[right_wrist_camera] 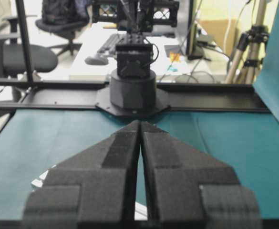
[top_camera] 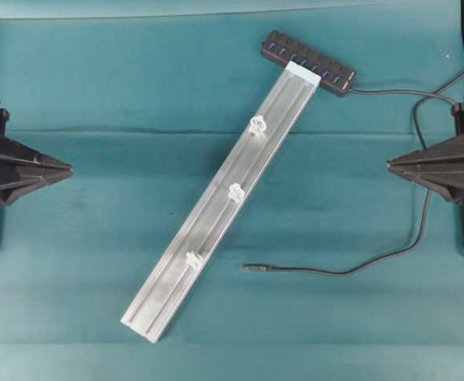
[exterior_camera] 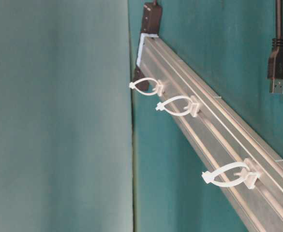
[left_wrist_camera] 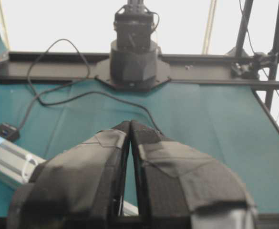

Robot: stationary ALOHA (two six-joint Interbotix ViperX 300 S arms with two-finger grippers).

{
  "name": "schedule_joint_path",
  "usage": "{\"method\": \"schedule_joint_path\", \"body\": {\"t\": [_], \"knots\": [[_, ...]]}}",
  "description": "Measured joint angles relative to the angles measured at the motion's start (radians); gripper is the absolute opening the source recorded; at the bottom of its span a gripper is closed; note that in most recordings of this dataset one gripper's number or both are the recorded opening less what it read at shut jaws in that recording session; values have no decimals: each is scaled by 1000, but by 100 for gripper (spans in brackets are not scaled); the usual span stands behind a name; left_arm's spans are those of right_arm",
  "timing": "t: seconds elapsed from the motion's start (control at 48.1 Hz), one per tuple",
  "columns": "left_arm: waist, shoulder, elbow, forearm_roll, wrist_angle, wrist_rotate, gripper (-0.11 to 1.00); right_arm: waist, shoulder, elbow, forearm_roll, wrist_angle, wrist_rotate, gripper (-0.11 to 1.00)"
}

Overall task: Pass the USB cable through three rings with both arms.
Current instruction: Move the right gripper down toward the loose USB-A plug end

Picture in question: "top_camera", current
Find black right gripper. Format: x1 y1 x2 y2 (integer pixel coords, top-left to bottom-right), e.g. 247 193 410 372
388 100 464 202

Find black USB cable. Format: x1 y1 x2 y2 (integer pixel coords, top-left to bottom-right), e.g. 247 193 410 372
241 63 464 277

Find teal table cloth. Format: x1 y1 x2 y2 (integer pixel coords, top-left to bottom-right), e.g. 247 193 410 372
0 2 464 380

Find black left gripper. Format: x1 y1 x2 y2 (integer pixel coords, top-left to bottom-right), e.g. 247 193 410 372
0 104 73 206

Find aluminium rail profile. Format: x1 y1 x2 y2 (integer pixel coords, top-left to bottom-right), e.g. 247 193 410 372
121 62 321 343

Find black USB hub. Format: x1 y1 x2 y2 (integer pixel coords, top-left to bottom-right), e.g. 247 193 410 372
260 30 356 97

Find white ring near hub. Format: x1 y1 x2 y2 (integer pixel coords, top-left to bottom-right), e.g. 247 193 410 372
248 114 267 137

